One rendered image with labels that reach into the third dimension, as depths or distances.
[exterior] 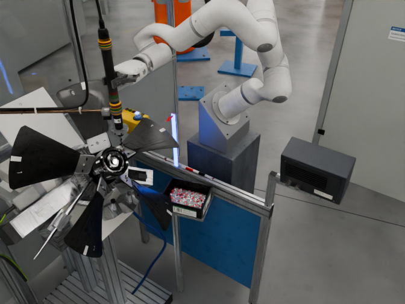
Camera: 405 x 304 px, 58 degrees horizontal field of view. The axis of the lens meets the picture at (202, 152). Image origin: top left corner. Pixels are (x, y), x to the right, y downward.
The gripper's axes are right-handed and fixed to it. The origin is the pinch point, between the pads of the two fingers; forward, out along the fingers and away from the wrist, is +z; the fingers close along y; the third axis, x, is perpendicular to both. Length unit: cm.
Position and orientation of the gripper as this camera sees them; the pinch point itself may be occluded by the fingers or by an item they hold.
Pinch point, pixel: (111, 81)
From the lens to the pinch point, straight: 137.2
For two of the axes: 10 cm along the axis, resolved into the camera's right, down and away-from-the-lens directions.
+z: -5.4, 5.1, -6.6
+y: -8.4, -3.3, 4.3
